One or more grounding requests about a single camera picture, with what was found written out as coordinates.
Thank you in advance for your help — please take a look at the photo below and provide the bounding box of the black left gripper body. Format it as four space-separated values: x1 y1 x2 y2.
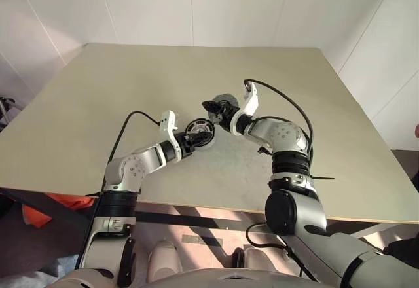
178 130 199 155

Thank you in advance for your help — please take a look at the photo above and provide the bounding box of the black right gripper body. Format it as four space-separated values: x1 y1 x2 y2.
215 103 240 132

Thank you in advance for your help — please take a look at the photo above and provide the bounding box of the white tape roll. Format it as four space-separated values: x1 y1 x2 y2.
183 118 218 152

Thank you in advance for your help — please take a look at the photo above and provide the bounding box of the grey round lid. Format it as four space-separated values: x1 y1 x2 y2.
212 93 239 108

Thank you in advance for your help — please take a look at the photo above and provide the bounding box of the dark rectangular floor plate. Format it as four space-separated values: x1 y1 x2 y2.
181 233 224 247

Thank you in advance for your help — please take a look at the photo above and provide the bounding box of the pale left robot foot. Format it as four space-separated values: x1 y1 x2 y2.
147 240 183 283

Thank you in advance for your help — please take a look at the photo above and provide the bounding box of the pale robot foot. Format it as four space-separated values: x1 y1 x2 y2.
244 247 280 274
147 240 183 283

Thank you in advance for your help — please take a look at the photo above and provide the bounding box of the pale right robot foot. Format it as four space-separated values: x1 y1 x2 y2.
244 247 280 274

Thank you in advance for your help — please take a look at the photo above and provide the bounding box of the orange cloth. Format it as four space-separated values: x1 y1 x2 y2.
21 192 101 229

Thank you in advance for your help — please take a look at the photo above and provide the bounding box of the grey robot torso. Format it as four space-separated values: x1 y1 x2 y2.
143 268 316 288

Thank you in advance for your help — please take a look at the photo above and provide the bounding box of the folded black metal trolley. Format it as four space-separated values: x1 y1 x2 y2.
0 96 24 132

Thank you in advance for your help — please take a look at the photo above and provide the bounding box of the blue jeans leg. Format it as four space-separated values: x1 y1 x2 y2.
0 261 77 288

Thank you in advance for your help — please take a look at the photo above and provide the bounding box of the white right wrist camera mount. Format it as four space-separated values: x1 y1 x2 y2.
230 82 261 137

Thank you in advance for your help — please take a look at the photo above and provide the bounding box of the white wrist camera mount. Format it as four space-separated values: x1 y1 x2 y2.
230 82 261 137
158 109 181 165

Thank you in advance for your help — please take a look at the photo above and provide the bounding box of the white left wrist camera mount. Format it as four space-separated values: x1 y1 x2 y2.
158 109 181 165

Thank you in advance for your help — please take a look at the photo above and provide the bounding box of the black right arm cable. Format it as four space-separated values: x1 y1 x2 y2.
244 78 314 168

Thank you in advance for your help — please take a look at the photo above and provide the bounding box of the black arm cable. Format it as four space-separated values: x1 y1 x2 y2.
75 111 162 271
244 78 314 168

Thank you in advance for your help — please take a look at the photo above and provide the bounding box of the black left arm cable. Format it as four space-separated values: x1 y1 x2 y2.
75 111 162 271

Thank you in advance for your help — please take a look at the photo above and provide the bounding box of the black table frame crossbar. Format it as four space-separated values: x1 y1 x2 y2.
134 211 274 235

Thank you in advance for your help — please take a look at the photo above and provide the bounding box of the black looping shoulder cable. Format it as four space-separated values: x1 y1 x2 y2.
245 222 319 283

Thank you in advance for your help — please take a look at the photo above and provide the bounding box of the black table frame side beam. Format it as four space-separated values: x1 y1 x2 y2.
0 187 96 229

